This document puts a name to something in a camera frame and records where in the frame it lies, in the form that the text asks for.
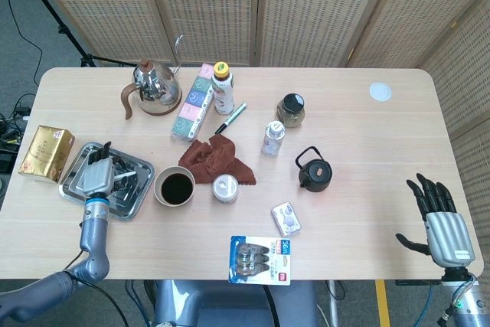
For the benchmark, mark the woven folding screen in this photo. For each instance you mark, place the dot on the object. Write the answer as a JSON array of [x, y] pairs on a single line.
[[306, 9]]

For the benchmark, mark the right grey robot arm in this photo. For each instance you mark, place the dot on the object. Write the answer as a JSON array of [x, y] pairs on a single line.
[[465, 300]]

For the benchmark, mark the clear plastic water bottle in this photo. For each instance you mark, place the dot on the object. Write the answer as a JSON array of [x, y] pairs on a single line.
[[272, 137]]

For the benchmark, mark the yellow cap drink bottle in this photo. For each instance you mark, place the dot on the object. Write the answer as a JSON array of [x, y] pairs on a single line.
[[223, 93]]

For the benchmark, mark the brown cloth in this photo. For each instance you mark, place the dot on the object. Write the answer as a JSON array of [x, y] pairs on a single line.
[[214, 158]]

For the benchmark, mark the purple floss pick box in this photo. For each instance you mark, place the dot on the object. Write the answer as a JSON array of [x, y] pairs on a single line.
[[287, 220]]

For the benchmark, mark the silver metal tray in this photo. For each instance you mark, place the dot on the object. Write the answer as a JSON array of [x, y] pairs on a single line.
[[132, 197]]

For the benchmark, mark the blue correction tape pack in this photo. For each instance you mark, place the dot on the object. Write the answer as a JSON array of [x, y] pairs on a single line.
[[260, 260]]

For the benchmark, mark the cream bowl with dark liquid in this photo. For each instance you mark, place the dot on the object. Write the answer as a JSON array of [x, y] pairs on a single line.
[[175, 189]]

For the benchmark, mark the multicolour tissue pack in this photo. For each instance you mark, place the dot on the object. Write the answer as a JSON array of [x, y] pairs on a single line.
[[191, 108]]

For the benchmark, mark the white black marker pen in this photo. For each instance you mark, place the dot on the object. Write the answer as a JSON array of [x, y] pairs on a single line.
[[231, 117]]

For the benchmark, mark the black tripod stand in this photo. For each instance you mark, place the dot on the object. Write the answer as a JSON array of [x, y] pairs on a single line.
[[70, 38]]

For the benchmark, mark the grey robot torso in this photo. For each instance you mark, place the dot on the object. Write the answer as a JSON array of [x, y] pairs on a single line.
[[233, 304]]

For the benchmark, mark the white plastic spoon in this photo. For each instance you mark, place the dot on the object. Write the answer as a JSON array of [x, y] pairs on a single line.
[[125, 175]]

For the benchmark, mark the black lid glass jar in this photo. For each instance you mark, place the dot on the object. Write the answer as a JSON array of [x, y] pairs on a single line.
[[291, 108]]

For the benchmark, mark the white lid seasoning jar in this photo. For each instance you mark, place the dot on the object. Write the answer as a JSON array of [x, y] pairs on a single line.
[[225, 188]]

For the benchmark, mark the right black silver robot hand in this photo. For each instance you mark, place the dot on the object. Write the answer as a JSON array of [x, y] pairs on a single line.
[[448, 233]]

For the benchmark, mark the black teapot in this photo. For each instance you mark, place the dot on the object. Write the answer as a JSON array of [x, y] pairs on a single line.
[[315, 175]]

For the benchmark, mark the steel gooseneck kettle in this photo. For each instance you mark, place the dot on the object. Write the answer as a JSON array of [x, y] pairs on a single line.
[[159, 89]]

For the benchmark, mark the gold box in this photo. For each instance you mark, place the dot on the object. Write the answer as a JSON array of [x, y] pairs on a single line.
[[44, 154]]

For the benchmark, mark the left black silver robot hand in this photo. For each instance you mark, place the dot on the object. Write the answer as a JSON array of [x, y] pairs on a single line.
[[98, 175]]

